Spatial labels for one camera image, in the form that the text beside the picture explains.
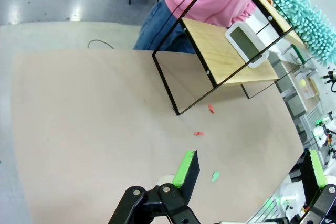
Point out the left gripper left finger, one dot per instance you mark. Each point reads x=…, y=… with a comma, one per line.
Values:
x=189, y=176

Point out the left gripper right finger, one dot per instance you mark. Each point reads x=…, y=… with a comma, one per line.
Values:
x=315, y=176

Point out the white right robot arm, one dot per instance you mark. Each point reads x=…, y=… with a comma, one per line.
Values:
x=291, y=197

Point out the green paper scrap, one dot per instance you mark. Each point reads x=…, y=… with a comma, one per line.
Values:
x=215, y=176

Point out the grey metal block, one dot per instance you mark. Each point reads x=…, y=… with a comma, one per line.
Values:
x=295, y=106

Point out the clear plastic box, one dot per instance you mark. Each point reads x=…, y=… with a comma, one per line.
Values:
x=304, y=85

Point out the white digital alarm clock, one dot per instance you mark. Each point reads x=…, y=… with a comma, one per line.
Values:
x=258, y=48

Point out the two-tier wooden shelf black frame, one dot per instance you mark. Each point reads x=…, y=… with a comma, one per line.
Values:
x=210, y=45

